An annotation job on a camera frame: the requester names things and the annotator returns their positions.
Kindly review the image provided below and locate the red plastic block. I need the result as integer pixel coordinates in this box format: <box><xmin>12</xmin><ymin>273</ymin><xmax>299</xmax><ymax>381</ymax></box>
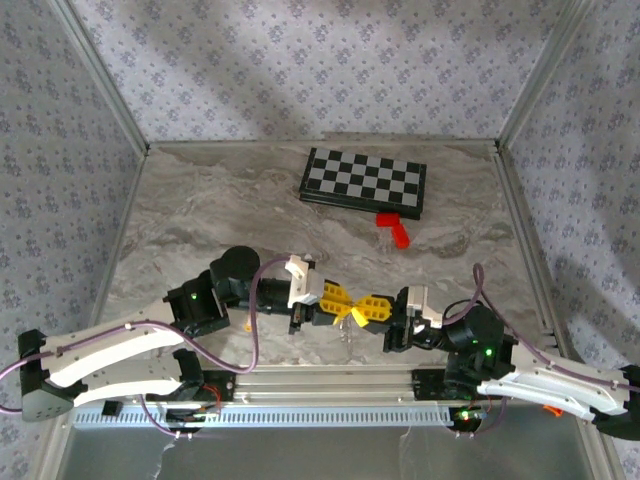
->
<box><xmin>375</xmin><ymin>212</ymin><xmax>412</xmax><ymax>250</ymax></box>

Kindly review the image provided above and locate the small circuit board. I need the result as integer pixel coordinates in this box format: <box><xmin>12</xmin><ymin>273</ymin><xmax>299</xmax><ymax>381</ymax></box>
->
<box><xmin>452</xmin><ymin>407</ymin><xmax>489</xmax><ymax>424</ymax></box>
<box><xmin>166</xmin><ymin>407</ymin><xmax>221</xmax><ymax>426</ymax></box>

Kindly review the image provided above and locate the black grey chessboard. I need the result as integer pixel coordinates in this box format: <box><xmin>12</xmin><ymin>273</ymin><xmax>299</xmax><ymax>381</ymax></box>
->
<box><xmin>298</xmin><ymin>146</ymin><xmax>428</xmax><ymax>221</ymax></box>

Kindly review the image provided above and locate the grey metal sheet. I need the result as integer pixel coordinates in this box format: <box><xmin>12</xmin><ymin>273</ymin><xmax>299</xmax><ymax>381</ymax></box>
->
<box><xmin>54</xmin><ymin>424</ymin><xmax>609</xmax><ymax>480</ymax></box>

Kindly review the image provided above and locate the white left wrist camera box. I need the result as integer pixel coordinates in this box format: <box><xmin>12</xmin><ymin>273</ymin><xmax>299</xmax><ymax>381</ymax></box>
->
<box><xmin>283</xmin><ymin>253</ymin><xmax>325</xmax><ymax>307</ymax></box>

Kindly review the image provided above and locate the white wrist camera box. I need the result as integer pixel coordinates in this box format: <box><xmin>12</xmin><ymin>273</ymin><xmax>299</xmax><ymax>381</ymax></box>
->
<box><xmin>283</xmin><ymin>253</ymin><xmax>325</xmax><ymax>307</ymax></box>
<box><xmin>405</xmin><ymin>284</ymin><xmax>444</xmax><ymax>330</ymax></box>

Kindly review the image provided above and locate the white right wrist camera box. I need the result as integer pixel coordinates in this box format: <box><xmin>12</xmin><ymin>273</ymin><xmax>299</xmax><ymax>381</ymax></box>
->
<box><xmin>405</xmin><ymin>284</ymin><xmax>444</xmax><ymax>330</ymax></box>

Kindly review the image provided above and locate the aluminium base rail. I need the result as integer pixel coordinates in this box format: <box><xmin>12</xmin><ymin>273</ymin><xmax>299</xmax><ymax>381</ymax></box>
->
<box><xmin>54</xmin><ymin>364</ymin><xmax>599</xmax><ymax>406</ymax></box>

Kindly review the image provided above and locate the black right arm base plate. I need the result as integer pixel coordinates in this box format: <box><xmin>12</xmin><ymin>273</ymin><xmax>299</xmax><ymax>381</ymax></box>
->
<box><xmin>410</xmin><ymin>368</ymin><xmax>503</xmax><ymax>402</ymax></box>

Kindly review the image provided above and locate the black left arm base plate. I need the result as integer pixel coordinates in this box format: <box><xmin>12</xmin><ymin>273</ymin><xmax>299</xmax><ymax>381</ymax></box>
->
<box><xmin>145</xmin><ymin>370</ymin><xmax>236</xmax><ymax>404</ymax></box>

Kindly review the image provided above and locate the grey slotted cable duct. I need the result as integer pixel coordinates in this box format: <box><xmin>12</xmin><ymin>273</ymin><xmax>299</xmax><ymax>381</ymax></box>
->
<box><xmin>73</xmin><ymin>404</ymin><xmax>454</xmax><ymax>429</ymax></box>

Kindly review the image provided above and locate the aluminium frame post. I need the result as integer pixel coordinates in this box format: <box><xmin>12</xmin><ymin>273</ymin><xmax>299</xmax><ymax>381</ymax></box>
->
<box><xmin>497</xmin><ymin>0</ymin><xmax>599</xmax><ymax>151</ymax></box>
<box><xmin>47</xmin><ymin>0</ymin><xmax>151</xmax><ymax>154</ymax></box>

